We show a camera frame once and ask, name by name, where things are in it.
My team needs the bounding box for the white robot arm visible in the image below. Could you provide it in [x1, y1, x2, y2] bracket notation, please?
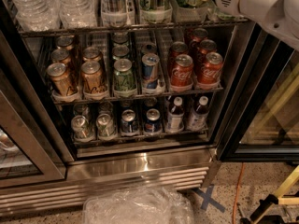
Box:
[216, 0, 299, 50]

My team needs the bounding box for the red cola can back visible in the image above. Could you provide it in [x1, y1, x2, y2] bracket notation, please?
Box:
[185, 28, 208, 46]

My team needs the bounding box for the red cola can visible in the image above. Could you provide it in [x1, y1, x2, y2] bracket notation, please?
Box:
[170, 54, 193, 91]
[197, 52, 223, 88]
[194, 39, 217, 75]
[185, 28, 208, 46]
[167, 41, 189, 75]

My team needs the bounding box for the plaid green can top shelf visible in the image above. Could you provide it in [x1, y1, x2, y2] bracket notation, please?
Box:
[138, 0, 170, 24]

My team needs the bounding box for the red cola can middle right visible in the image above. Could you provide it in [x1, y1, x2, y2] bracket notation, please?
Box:
[194, 39, 217, 75]

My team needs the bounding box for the red cola can middle left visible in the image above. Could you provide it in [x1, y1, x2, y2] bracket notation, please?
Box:
[167, 41, 189, 75]

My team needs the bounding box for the dark can behind blue can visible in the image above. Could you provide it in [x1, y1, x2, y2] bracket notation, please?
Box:
[141, 43, 157, 55]

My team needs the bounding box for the red cola can front right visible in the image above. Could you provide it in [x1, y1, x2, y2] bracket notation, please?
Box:
[197, 52, 223, 88]

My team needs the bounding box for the red cola can front left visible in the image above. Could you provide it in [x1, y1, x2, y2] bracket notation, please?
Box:
[170, 54, 193, 91]

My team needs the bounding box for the blue energy drink can front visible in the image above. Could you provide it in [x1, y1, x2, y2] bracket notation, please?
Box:
[142, 53, 160, 89]

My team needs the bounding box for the plaid grey can top shelf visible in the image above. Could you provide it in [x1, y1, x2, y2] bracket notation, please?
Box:
[101, 0, 135, 28]

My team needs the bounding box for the green can back middle shelf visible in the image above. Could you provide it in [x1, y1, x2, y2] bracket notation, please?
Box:
[111, 33, 129, 46]

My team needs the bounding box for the green can front middle shelf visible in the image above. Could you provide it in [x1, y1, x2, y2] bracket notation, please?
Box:
[113, 59, 137, 98]

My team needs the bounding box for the gold can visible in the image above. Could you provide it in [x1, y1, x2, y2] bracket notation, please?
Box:
[50, 49, 75, 70]
[80, 61, 107, 100]
[56, 35, 75, 50]
[82, 47, 104, 65]
[46, 63, 79, 102]

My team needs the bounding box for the stainless steel display fridge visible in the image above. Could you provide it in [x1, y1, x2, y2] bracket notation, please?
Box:
[0, 0, 263, 216]

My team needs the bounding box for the open glass fridge door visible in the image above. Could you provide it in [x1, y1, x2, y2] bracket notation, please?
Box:
[217, 24, 299, 166]

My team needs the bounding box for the gold can back left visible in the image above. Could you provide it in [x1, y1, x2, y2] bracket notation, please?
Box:
[56, 35, 75, 50]

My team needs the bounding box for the silver can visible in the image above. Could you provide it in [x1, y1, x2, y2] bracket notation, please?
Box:
[71, 115, 93, 140]
[96, 113, 116, 138]
[98, 101, 113, 115]
[73, 104, 92, 121]

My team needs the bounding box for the gold can middle left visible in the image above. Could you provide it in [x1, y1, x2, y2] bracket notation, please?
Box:
[50, 49, 75, 70]

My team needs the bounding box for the gold can front left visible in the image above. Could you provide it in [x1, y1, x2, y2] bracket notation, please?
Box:
[46, 63, 79, 102]

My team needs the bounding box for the silver can bottom back left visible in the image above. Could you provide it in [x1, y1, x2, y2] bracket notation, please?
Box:
[73, 104, 92, 121]

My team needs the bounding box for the silver can bottom front left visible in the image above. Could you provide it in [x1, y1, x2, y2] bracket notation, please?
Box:
[71, 115, 93, 140]

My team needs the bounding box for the closed left glass fridge door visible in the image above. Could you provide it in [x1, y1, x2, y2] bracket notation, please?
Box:
[0, 68, 67, 189]

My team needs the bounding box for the clear water bottle right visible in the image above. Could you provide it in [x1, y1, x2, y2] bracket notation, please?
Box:
[59, 0, 97, 29]

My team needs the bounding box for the clear water bottle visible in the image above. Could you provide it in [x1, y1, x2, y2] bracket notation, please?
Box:
[12, 0, 60, 32]
[59, 0, 97, 29]

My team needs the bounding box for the dark bottle white cap right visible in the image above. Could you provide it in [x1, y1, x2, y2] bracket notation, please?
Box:
[186, 96, 209, 131]

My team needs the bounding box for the dark bottle white cap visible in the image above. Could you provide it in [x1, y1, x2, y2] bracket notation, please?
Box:
[166, 97, 184, 132]
[186, 96, 209, 131]

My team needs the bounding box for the dark bottle white cap left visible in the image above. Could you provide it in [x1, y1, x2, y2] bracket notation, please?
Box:
[166, 97, 184, 132]

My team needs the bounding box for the clear water bottle left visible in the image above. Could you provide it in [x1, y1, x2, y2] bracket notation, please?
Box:
[12, 0, 60, 32]

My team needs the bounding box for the blue tape cross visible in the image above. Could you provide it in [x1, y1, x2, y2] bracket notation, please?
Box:
[193, 185, 225, 213]

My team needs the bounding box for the clear plastic bag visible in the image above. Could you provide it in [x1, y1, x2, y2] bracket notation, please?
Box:
[82, 187, 195, 224]

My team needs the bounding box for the orange cable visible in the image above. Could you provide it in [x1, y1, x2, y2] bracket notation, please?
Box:
[232, 162, 247, 224]

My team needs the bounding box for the yellow black stand frame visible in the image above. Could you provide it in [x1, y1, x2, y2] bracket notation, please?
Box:
[240, 166, 299, 224]

